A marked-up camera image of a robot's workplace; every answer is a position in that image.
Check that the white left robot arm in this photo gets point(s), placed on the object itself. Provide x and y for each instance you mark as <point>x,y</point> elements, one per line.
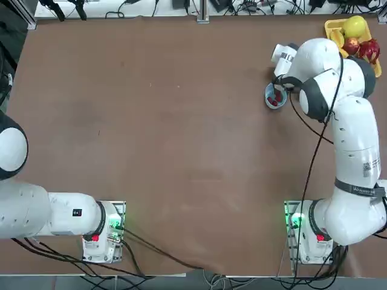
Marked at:
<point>27,211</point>

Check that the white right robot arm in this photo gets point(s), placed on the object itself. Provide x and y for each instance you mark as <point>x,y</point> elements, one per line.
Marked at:
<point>356,136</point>

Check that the red strawberry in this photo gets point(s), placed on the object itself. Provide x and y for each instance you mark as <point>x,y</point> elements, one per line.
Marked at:
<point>269,98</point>
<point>275,103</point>
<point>278,95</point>

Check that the light blue bowl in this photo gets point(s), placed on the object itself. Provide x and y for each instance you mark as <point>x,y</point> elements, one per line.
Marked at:
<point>282,104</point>

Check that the large black power supply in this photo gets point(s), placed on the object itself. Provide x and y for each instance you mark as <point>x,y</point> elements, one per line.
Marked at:
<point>180,3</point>
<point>222,4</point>

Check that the red and black device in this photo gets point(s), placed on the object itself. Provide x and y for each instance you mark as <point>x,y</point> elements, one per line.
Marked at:
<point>249,3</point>

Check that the black stand leg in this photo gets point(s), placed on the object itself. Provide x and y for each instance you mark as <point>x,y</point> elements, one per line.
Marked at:
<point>80,10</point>
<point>57,10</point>

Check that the yellow banana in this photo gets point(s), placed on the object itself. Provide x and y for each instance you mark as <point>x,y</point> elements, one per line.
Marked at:
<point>344,54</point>

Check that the yellow-green starfruit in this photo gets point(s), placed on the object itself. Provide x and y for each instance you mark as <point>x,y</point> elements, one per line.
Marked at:
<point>337,37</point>

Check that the yellow plastic tray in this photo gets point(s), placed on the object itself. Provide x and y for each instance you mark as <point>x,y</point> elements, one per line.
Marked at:
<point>331,27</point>

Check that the red apple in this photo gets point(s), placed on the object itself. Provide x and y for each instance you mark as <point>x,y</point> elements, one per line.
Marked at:
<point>351,45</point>

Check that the black box device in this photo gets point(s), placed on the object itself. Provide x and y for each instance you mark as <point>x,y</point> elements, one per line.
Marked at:
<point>316,3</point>

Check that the large yellow-green apple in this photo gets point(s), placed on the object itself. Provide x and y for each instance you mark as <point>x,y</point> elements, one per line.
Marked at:
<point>354,26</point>

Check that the pink dragon fruit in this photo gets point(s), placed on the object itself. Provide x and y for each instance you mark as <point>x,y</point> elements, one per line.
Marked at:
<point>370,49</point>

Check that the aluminium frame post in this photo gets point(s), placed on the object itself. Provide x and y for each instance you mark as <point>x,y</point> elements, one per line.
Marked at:
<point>203,12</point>
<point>27,18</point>
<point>382,15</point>

